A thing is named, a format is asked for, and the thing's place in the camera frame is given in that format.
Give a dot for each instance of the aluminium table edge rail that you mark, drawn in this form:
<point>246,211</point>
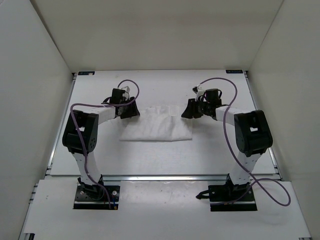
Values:
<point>165,178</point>

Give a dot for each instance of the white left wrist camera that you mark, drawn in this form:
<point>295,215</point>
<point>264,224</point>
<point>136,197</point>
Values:
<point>126,89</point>

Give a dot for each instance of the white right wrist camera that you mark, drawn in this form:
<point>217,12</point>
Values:
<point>199,92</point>

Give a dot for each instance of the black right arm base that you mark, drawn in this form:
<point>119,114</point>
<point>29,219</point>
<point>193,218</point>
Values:
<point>230,197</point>

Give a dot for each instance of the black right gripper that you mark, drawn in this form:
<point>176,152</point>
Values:
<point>190,112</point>

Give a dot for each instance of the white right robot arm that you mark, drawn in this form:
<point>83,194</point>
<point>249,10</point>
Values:
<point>252,133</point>

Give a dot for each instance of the corner table label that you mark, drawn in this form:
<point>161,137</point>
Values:
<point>86,73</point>
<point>234,71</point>

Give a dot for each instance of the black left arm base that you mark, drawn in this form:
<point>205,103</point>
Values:
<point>93,197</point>

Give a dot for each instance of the left corner table label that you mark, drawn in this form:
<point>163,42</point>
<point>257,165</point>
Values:
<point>86,73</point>

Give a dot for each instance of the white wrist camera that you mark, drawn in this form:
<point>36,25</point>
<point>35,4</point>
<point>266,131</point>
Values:
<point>199,92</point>
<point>126,89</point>

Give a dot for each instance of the white front cover board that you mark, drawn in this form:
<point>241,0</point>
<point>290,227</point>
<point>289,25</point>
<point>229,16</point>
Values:
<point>158,211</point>

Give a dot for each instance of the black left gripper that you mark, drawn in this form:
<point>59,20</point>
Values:
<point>133,112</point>

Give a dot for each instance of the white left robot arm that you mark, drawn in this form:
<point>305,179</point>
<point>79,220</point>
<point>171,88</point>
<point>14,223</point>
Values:
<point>81,131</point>

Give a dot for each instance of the right corner table label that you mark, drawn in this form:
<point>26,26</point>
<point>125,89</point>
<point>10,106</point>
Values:
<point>234,71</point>

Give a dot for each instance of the white pleated skirt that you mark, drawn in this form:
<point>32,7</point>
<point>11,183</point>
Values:
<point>158,124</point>

